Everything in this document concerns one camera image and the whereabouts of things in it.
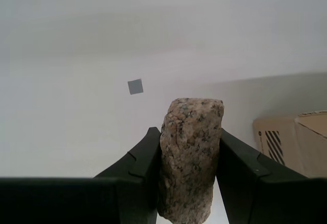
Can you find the speckled pink granite rock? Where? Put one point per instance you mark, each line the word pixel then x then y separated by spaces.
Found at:
pixel 189 157

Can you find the open brown cardboard box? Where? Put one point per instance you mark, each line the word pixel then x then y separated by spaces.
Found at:
pixel 306 142

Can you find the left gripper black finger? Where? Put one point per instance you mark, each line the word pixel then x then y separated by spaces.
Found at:
pixel 268 201
pixel 76 201

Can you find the grey tape square marker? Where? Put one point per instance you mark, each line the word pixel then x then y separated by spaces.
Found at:
pixel 135 86

